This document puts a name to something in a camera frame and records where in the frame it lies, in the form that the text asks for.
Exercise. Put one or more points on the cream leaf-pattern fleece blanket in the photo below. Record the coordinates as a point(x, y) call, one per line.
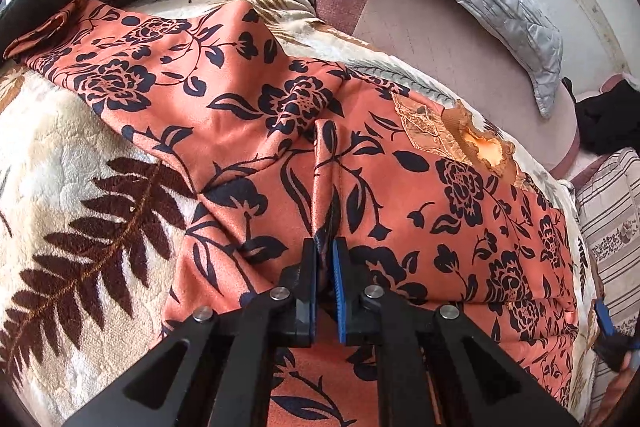
point(80, 206)

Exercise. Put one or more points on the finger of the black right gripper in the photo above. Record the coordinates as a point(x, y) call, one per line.
point(604, 318)

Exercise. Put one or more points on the orange floral cloth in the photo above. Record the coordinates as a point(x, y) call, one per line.
point(280, 146)

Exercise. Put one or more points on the striped floral pillow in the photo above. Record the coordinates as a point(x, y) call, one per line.
point(608, 205)

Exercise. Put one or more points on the black garment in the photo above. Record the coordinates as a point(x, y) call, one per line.
point(609, 121)

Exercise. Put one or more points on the right hand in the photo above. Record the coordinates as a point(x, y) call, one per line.
point(617, 387)

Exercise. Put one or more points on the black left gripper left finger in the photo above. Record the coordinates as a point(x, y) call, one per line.
point(215, 369)

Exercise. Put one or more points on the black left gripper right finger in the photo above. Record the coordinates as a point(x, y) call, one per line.
point(435, 368)

